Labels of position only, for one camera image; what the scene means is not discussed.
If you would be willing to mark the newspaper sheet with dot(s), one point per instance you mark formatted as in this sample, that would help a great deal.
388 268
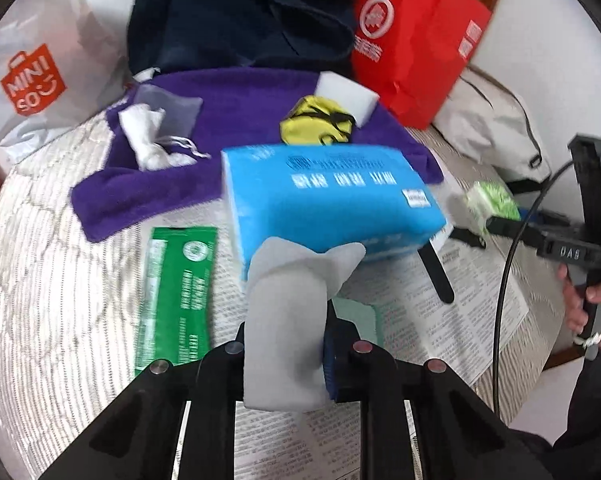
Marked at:
460 310

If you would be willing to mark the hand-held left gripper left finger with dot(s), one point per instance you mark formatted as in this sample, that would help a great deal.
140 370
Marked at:
225 365

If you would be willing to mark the green packet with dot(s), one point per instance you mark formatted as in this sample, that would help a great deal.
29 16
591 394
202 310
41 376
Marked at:
175 300

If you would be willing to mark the cream canvas bag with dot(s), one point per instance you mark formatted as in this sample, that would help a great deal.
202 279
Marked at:
490 120

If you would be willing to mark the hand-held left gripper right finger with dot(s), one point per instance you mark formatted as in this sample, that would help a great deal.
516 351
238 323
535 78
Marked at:
330 370

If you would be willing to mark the white glove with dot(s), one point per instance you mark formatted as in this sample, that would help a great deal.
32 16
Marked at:
285 320

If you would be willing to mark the white sponge block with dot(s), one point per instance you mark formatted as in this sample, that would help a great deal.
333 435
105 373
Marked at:
350 97

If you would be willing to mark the blue tissue pack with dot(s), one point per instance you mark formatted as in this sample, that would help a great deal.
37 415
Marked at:
330 200

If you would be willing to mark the mint green cloth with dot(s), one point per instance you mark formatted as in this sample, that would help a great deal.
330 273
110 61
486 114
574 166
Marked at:
368 320

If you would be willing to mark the navy fabric bag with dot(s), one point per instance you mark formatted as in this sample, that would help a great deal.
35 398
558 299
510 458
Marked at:
205 20

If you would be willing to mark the red paper bag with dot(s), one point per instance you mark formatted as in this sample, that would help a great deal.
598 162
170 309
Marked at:
420 50

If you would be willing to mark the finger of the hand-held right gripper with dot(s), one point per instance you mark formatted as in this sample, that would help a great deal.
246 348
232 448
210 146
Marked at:
438 275
510 227

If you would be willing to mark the yellow black pouch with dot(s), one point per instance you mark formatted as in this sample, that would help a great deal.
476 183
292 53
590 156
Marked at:
310 120

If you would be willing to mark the person's right forearm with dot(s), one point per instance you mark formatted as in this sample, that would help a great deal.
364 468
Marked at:
595 410

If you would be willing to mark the white plastic shopping bag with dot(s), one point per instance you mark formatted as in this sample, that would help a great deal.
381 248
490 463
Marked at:
30 85

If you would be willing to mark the person's right hand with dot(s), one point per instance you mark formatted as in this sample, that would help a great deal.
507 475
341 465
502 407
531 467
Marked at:
572 305

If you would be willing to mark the green wet wipes pack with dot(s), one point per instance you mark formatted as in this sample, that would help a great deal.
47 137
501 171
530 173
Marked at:
495 202

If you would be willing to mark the striped bed sheet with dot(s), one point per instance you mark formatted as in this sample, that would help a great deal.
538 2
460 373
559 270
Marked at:
55 285

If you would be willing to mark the purple towel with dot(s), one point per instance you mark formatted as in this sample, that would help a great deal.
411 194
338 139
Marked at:
240 110

